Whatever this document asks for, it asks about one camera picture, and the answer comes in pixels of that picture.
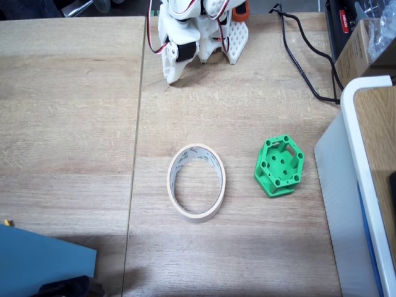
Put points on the green hexagonal printed component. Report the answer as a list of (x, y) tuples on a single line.
[(278, 167)]

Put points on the orange black table clamp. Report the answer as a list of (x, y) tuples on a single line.
[(240, 15)]

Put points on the shiny chrome metal object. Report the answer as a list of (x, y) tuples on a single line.
[(75, 10)]

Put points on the black device with red label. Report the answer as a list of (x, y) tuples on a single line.
[(335, 31)]

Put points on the beige masking tape roll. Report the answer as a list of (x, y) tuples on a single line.
[(199, 218)]

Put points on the brown cardboard box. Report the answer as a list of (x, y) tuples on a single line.
[(352, 52)]

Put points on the clear plastic bag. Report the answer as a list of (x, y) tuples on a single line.
[(379, 34)]

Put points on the small yellow plastic piece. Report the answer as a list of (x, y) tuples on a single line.
[(7, 222)]

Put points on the blue flat board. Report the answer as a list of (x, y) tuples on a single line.
[(40, 263)]

